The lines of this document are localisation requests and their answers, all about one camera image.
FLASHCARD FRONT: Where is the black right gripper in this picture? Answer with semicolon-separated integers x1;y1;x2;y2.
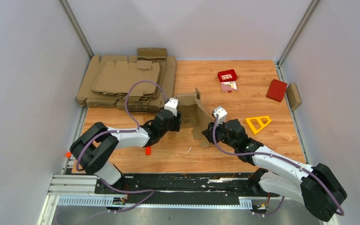
202;119;237;150

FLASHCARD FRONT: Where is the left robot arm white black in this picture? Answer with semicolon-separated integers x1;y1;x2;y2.
69;109;181;194

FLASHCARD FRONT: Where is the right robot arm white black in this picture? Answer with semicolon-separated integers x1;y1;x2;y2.
202;119;347;222

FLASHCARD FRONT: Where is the red box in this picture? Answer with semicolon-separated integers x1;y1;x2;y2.
266;79;288;103

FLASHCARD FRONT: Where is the small brown cardboard box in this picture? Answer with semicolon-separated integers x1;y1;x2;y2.
286;83;302;111

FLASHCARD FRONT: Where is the stack of flat cardboard blanks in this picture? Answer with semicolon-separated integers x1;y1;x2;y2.
76;48;177;113

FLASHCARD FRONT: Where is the clear case with shapes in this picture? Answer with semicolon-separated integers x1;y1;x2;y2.
220;81;238;93

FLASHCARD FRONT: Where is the red plastic basket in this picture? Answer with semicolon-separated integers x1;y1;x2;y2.
217;69;238;82

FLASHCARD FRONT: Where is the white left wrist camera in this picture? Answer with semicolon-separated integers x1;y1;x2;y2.
164;98;179;116

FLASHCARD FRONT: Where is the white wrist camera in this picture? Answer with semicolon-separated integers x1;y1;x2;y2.
212;106;228;125
164;98;179;116

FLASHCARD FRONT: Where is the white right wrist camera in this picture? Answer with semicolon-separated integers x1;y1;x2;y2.
212;106;228;125

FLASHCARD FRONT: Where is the yellow triangular plastic frame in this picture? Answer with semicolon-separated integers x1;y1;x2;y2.
245;116;272;135

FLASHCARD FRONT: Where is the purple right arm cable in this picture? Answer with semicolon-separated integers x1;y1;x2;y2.
211;115;345;217

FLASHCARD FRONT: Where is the aluminium frame rail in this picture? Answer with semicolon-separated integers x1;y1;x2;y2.
37;174;331;225

